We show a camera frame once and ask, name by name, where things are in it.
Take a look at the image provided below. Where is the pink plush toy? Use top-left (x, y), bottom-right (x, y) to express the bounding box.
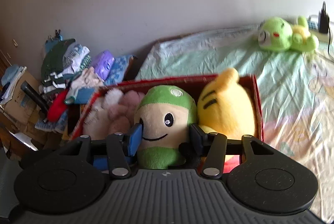
top-left (104, 88), bottom-right (145, 134)

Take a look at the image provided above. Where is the white plush rabbit with patch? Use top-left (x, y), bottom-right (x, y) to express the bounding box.
top-left (83, 88), bottom-right (123, 140)

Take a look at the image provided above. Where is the green capped round plush doll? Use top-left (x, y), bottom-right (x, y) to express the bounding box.
top-left (134, 85), bottom-right (197, 169)

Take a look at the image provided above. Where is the yellow bear plush red shirt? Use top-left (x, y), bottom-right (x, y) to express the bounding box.
top-left (196, 67), bottom-right (257, 162)

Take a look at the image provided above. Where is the red storage box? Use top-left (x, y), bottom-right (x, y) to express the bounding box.
top-left (68, 73), bottom-right (265, 175)

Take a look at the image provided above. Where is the purple patterned bag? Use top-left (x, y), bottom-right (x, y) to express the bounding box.
top-left (91, 50), bottom-right (114, 80)

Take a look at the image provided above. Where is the pile of folded clothes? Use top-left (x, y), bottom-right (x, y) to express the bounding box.
top-left (34, 30), bottom-right (136, 134)

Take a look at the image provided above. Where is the pale yellow cartoon bed sheet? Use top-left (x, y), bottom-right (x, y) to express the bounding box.
top-left (137, 25), bottom-right (333, 223)

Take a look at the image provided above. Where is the cardboard box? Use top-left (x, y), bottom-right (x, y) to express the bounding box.
top-left (1, 66), bottom-right (40, 129)

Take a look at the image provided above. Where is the green frog plush toy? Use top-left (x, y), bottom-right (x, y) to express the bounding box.
top-left (258, 16), bottom-right (319, 52)

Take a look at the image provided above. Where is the white power strip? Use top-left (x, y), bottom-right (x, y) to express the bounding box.
top-left (307, 15), bottom-right (334, 43)

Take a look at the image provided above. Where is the black power adapter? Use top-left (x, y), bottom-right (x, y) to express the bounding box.
top-left (318, 1), bottom-right (329, 34)

